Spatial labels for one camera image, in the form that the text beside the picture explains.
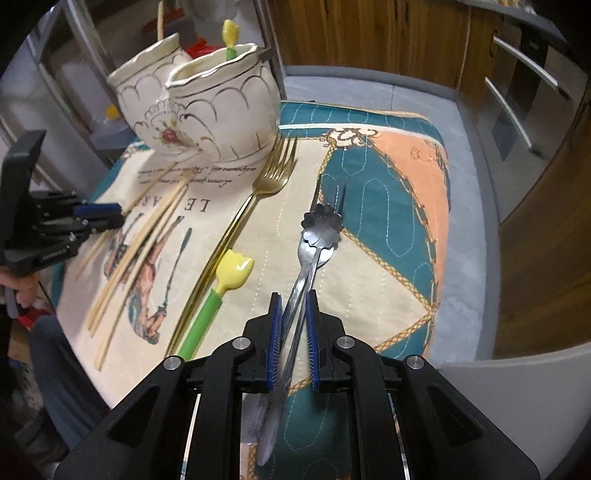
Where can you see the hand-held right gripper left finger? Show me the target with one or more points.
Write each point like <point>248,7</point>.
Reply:
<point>275,344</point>

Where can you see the wooden chopstick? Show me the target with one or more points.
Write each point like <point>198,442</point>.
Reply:
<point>138,253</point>
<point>152,187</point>
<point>115,325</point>
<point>131,258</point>
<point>159,18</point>

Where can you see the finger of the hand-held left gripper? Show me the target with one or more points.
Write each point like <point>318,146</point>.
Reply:
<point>99,226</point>
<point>99,210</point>

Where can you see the gold metal fork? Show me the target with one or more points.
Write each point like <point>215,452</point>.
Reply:
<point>240,212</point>

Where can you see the steel shelving rack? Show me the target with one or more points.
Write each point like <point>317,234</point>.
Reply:
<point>60,60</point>

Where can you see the steel spoon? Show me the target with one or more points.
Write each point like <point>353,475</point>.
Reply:
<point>318,258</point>

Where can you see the person's jeans leg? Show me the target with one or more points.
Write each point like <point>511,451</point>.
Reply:
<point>60,383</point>

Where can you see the tall white ceramic jar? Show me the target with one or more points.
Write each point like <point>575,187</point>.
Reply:
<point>138,97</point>

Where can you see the yellow corn cob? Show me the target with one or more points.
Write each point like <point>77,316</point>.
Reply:
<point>112,111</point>

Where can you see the built-in steel oven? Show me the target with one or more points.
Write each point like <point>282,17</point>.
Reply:
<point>526,101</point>

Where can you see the grey seat cushion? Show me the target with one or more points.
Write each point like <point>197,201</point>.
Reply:
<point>466,221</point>

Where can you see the yellow green plastic fork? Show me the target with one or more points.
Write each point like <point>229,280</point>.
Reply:
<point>203,318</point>
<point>230,32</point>

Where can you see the person's left hand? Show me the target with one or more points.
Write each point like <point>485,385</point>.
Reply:
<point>21,288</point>

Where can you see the printed quilted mat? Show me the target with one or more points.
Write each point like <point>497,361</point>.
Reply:
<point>378,258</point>

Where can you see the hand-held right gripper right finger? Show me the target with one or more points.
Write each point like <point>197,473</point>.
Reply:
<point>314,344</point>

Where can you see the red plastic bag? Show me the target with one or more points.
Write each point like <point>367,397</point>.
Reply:
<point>203,46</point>

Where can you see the short white ceramic jar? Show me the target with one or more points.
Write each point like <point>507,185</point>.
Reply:
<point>231,110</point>

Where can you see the white curved panel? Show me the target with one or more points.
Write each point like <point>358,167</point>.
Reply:
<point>508,397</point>

